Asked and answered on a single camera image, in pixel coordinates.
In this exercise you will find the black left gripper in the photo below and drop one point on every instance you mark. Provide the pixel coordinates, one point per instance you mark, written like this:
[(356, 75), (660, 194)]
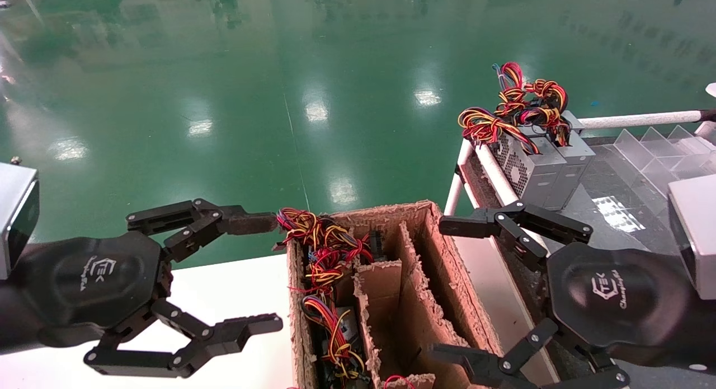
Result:
[(89, 277)]

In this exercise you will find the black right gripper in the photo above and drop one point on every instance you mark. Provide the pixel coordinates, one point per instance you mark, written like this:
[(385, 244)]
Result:
[(615, 294)]

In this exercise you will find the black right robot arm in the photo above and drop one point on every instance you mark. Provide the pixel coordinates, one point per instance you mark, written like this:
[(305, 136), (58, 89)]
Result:
[(671, 358)]

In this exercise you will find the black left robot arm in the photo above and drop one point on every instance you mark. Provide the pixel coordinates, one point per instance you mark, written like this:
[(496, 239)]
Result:
[(14, 322)]

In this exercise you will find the worn brown cardboard divider box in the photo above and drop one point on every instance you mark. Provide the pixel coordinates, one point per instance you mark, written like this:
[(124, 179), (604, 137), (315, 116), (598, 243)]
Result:
[(425, 316)]

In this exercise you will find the perforated grey power supply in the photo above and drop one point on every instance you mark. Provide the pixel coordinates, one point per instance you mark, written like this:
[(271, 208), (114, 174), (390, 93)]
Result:
[(531, 176)]

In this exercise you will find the black conveyor belt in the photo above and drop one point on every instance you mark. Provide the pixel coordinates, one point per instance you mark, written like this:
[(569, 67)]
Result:
[(643, 226)]

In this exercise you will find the clear acrylic divider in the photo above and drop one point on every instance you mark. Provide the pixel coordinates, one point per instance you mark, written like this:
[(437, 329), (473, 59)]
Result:
[(654, 154)]

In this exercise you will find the white round object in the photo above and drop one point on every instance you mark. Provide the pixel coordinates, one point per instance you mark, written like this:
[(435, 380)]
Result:
[(712, 89)]

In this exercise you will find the white pipe rail frame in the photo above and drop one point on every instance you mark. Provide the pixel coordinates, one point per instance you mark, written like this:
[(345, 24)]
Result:
[(497, 176)]

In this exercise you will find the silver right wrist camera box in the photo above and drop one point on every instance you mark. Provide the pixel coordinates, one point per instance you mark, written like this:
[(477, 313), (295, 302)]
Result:
[(696, 232)]

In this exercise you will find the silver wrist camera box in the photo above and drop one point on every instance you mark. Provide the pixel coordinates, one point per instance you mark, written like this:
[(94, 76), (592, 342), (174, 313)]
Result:
[(14, 215), (696, 232)]

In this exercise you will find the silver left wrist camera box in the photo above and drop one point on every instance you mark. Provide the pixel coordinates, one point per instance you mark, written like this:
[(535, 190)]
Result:
[(14, 215)]

